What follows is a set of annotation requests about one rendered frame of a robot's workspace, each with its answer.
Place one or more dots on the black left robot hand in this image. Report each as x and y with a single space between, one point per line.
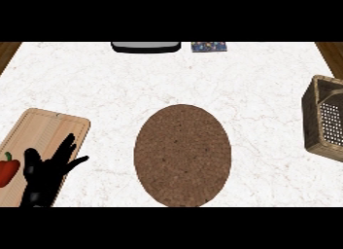
45 175

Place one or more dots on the brown oval placemat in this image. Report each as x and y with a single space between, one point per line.
182 155

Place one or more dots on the brown wicker basket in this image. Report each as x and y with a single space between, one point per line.
329 120

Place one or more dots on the red bell pepper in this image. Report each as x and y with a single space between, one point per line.
2 172

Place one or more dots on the pale wooden cutting board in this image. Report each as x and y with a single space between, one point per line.
39 136

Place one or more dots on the black and grey appliance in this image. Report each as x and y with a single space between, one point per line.
145 47

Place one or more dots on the dark blue patterned box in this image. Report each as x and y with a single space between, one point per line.
209 46

